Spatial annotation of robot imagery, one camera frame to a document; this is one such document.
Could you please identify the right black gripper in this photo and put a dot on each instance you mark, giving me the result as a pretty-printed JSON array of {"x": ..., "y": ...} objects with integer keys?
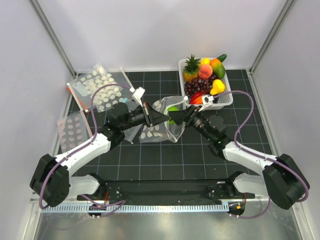
[{"x": 190, "y": 113}]

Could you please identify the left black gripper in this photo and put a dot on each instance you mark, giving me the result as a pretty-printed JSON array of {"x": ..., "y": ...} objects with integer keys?
[{"x": 152, "y": 117}]

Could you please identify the green toy watermelon ball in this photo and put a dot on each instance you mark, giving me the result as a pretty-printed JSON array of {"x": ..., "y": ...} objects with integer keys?
[{"x": 172, "y": 109}]

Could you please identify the white-dotted zip bag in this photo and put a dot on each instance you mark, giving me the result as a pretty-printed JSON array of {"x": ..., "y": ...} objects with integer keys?
[{"x": 164, "y": 131}]

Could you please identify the orange green toy mango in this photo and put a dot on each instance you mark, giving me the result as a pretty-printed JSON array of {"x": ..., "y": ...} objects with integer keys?
[{"x": 218, "y": 68}]

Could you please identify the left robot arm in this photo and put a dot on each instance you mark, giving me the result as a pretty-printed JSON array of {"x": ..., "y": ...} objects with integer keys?
[{"x": 53, "y": 178}]

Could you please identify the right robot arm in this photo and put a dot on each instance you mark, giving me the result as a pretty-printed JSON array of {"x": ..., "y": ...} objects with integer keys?
[{"x": 276, "y": 177}]

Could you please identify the blue zipper clear bag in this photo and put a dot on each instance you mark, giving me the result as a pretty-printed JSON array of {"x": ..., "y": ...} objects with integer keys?
[{"x": 130, "y": 132}]

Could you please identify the white zipper clear bag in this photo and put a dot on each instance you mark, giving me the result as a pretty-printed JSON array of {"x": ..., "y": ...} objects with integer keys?
[{"x": 120, "y": 86}]

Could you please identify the white-dotted bag stack top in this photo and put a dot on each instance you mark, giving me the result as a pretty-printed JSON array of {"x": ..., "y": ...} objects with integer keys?
[{"x": 101, "y": 102}]

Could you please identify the red zipper clear bag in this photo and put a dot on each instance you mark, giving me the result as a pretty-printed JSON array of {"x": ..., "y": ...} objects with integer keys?
[{"x": 82, "y": 88}]

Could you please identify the pink-dotted zip bag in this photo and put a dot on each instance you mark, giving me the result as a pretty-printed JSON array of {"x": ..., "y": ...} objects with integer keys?
[{"x": 73, "y": 130}]

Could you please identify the orange red toy mango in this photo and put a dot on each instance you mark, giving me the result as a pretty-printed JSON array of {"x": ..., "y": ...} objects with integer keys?
[{"x": 196, "y": 101}]

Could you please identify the red toy chili pepper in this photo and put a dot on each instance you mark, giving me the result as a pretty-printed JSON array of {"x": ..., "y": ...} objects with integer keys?
[{"x": 196, "y": 95}]

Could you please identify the toy pineapple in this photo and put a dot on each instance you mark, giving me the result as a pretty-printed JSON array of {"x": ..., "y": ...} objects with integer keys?
[{"x": 191, "y": 68}]

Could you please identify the yellow toy pear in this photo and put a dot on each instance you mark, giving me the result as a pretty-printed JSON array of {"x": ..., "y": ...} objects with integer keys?
[{"x": 217, "y": 87}]

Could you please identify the white plastic basket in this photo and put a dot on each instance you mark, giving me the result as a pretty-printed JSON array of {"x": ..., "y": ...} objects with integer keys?
[{"x": 220, "y": 100}]

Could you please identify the toy peach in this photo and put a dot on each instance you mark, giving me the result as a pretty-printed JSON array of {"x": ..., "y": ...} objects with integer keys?
[{"x": 205, "y": 71}]

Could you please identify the toy lemon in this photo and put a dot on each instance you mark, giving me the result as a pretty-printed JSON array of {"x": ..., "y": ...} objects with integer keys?
[{"x": 205, "y": 61}]

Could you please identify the toy green cucumber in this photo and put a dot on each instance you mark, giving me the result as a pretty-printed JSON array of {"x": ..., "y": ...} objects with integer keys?
[{"x": 222, "y": 57}]

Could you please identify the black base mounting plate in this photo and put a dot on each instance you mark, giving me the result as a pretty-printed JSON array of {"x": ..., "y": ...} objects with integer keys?
[{"x": 169, "y": 192}]

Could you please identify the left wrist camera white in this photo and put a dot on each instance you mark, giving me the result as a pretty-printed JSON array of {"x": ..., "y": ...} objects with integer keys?
[{"x": 137, "y": 94}]

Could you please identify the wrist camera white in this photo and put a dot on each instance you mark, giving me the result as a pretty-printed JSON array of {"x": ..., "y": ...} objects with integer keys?
[
  {"x": 207, "y": 99},
  {"x": 137, "y": 94}
]

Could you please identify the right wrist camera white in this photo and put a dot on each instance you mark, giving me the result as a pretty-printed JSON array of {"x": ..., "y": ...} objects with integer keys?
[{"x": 207, "y": 99}]

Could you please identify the slotted cable duct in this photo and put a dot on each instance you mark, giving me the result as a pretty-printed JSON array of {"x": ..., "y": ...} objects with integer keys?
[{"x": 85, "y": 207}]

